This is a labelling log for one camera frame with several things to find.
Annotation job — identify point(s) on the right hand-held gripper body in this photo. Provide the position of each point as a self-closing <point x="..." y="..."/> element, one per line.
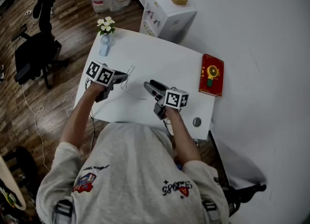
<point x="176" y="98"/>

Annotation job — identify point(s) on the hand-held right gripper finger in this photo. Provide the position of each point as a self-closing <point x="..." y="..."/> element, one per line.
<point x="159" y="85"/>
<point x="155" y="91"/>

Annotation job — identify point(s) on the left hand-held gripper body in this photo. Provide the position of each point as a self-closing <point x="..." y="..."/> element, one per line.
<point x="100" y="73"/>

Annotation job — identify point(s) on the person's right forearm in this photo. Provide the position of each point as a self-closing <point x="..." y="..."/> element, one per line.
<point x="184" y="140"/>

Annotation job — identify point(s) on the person's left forearm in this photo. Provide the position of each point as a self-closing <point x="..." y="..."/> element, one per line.
<point x="77" y="119"/>

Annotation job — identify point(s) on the person's right hand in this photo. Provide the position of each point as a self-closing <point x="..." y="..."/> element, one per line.
<point x="173" y="112"/>

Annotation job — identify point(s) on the person's left hand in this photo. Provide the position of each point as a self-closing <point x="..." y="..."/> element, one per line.
<point x="95" y="88"/>

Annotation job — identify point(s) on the light blue handheld fan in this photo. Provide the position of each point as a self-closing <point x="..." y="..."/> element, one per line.
<point x="103" y="50"/>

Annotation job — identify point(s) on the white rectangular desk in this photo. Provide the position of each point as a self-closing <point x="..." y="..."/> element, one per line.
<point x="164" y="61"/>

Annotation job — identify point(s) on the red hardcover book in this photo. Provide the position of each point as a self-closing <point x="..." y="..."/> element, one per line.
<point x="203" y="90"/>

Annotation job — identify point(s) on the yellow green handheld fan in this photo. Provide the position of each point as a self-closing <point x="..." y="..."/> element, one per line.
<point x="213" y="71"/>

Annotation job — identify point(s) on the small white flower plant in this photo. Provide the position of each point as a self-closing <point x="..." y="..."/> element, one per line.
<point x="106" y="25"/>

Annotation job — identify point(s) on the white water dispenser cabinet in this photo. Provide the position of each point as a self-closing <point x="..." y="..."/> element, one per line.
<point x="176" y="22"/>

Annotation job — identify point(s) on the black office chair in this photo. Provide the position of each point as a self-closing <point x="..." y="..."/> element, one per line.
<point x="34" y="53"/>

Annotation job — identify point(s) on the person's grey sweatshirt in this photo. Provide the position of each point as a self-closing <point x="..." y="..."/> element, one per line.
<point x="135" y="177"/>

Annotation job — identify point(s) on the white floor power strip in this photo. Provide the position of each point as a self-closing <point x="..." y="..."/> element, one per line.
<point x="28" y="12"/>

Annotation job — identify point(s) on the black swivel chair base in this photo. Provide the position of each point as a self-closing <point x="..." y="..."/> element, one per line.
<point x="244" y="192"/>

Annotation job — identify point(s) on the yellow green toy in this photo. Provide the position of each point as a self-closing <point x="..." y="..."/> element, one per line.
<point x="9" y="198"/>

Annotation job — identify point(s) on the round white pedestal table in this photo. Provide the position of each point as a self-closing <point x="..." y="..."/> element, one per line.
<point x="9" y="182"/>

